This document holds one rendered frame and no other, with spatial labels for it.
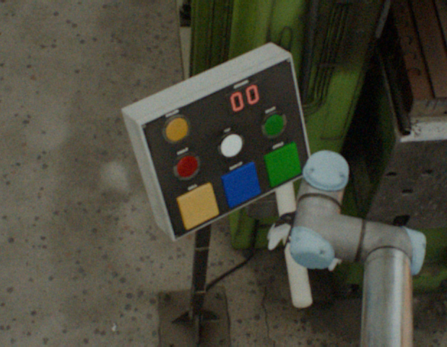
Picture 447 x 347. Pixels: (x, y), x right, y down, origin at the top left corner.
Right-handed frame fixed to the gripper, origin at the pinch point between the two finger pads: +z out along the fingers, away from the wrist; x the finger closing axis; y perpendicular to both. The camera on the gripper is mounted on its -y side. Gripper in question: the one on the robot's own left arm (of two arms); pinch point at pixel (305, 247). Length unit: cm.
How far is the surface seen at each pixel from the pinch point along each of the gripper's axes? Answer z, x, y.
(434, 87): -5.5, 15.1, -44.9
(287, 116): -15.9, -11.6, -18.5
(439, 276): 80, 38, -47
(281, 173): -6.3, -9.4, -11.2
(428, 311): 93, 39, -42
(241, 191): -6.6, -15.6, -4.0
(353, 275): 75, 14, -36
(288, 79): -22.5, -13.4, -22.4
